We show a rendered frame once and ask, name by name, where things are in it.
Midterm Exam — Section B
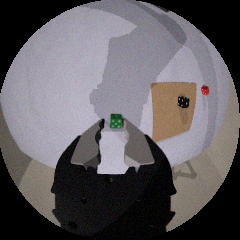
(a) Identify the red die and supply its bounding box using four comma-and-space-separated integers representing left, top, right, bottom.
201, 86, 209, 95

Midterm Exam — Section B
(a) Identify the black die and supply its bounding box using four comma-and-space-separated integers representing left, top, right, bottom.
178, 96, 190, 108

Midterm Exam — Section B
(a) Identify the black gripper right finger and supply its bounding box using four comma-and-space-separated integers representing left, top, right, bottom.
123, 118, 177, 196

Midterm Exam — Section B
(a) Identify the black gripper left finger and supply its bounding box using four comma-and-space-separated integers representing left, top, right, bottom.
51, 118, 105, 194

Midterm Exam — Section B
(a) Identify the green die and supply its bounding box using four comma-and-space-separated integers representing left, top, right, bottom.
110, 114, 122, 129

